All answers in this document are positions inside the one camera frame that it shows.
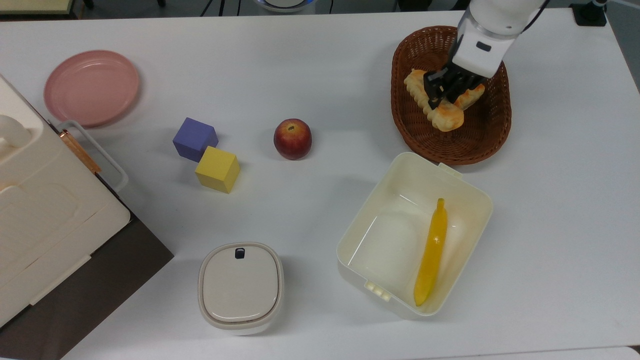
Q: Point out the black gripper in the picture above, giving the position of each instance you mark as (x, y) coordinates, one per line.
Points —
(465, 77)

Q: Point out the long ridged bread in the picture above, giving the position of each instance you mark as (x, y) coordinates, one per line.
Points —
(447, 119)

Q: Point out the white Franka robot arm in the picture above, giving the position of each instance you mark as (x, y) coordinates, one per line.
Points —
(490, 45)

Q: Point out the short orange-topped bread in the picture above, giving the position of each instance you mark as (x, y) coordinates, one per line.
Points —
(472, 97)

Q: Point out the brown wicker basket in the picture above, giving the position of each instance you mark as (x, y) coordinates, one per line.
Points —
(480, 145)

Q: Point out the white plastic storage bin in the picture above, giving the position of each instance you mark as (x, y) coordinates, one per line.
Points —
(390, 240)

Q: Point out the yellow banana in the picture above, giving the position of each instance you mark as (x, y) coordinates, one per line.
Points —
(432, 250)

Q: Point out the black table clamp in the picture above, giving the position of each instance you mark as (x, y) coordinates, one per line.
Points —
(589, 14)

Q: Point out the red apple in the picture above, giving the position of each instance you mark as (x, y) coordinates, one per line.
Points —
(292, 140)

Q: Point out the yellow cube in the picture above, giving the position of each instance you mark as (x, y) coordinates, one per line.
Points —
(217, 170)

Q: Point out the purple cube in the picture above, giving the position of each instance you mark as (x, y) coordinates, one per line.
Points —
(192, 137)

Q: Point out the small white lidded trash can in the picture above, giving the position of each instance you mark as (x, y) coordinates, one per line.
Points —
(240, 287)

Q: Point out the pink plate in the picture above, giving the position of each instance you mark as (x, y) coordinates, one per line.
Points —
(91, 87)

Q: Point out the dark brown cabinet base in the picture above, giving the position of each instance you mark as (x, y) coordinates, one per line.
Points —
(100, 295)

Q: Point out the yellow wooden table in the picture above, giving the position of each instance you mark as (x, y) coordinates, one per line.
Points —
(35, 5)

